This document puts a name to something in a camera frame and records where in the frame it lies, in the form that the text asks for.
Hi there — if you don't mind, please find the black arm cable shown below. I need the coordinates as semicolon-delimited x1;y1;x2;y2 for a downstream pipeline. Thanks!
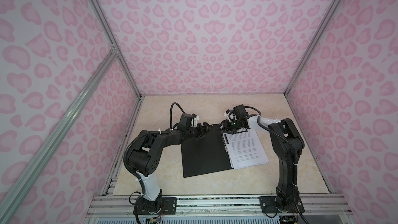
169;102;186;130
244;105;307;224

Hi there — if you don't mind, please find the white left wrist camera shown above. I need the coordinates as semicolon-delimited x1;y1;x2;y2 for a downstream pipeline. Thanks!
191;114;200;128

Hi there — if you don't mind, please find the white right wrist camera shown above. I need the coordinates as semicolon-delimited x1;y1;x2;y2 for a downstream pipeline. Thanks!
224;110;236;121

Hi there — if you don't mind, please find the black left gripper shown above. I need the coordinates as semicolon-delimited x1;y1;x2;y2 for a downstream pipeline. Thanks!
186;121;214;141

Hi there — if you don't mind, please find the red black folder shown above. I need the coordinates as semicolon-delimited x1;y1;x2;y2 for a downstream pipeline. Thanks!
178;124;232;178

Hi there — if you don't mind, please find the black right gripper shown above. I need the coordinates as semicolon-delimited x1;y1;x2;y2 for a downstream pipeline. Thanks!
216;119;242;135

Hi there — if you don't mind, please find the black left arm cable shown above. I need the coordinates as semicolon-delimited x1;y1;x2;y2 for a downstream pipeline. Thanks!
169;102;186;130

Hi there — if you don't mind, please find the aluminium frame diagonal bar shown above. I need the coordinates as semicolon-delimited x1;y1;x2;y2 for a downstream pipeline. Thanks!
1;51;117;224

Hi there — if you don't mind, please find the aluminium frame left post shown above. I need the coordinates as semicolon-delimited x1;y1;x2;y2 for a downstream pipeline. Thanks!
88;0;142;99

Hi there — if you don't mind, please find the aluminium frame post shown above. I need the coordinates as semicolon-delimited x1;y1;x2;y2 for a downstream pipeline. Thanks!
284;0;343;97
88;0;142;99

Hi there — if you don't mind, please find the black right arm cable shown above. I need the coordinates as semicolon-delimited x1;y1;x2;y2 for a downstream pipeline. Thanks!
244;105;307;224

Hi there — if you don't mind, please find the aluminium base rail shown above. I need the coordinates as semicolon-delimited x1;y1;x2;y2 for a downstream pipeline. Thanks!
84;194;356;224

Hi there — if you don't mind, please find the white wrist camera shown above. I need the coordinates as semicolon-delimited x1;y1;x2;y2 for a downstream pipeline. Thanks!
191;114;200;128
224;110;236;121

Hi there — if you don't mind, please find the double column text sheet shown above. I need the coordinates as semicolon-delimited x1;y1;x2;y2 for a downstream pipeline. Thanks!
223;129;269;170

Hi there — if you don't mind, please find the aluminium frame right post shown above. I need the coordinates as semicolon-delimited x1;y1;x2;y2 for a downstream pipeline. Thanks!
284;0;343;97

